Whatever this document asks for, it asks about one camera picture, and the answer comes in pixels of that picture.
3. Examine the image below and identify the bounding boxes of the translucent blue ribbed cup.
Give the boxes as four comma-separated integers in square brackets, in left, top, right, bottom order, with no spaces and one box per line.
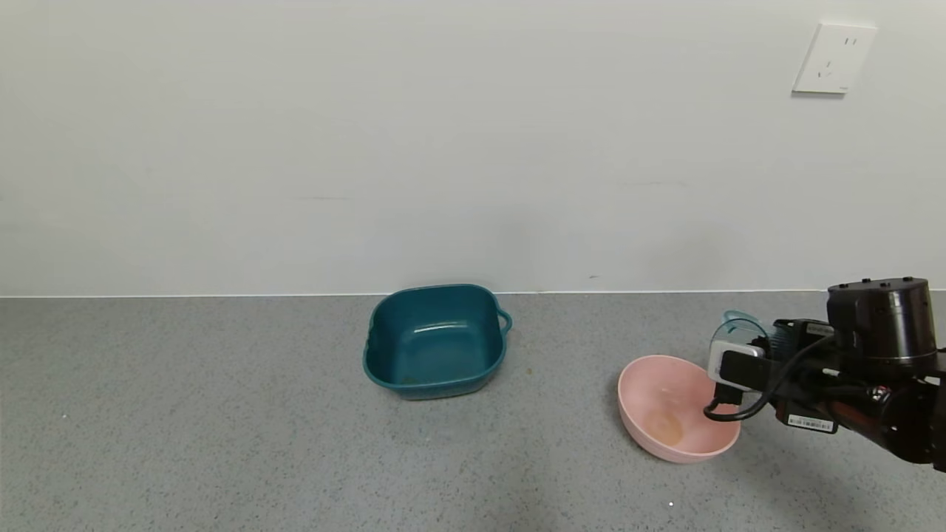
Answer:
[720,310,792,357]

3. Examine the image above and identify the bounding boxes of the teal plastic square basin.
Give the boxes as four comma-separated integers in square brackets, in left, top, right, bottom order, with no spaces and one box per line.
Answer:
[362,284,513,401]

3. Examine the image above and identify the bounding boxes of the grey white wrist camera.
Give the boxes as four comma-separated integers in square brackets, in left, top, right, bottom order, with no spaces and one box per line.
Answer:
[707,338,766,386]

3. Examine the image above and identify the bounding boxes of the black camera cable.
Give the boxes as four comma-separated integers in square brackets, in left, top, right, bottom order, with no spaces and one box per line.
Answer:
[703,335,837,423]

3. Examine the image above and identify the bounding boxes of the pink plastic bowl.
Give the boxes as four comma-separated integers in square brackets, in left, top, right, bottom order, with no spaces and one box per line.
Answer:
[618,355,742,464]

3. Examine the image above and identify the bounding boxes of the white wall power outlet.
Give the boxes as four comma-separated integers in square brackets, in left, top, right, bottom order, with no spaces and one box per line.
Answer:
[792,23,878,95]

